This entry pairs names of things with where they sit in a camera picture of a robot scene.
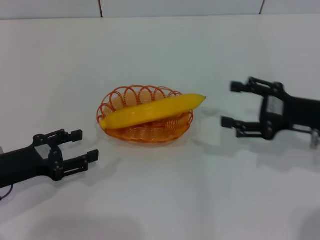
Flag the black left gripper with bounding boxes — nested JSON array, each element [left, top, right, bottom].
[[0, 128, 100, 190]]

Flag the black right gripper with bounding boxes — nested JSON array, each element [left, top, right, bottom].
[[220, 75, 320, 141]]

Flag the orange woven plastic basket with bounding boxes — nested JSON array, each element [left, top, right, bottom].
[[95, 84, 195, 148]]

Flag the yellow banana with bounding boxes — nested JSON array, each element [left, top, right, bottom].
[[99, 93, 208, 131]]

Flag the right wrist metal connector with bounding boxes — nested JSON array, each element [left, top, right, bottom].
[[309, 129, 320, 150]]

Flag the left wrist connector cable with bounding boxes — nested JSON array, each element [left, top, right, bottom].
[[0, 184, 14, 201]]

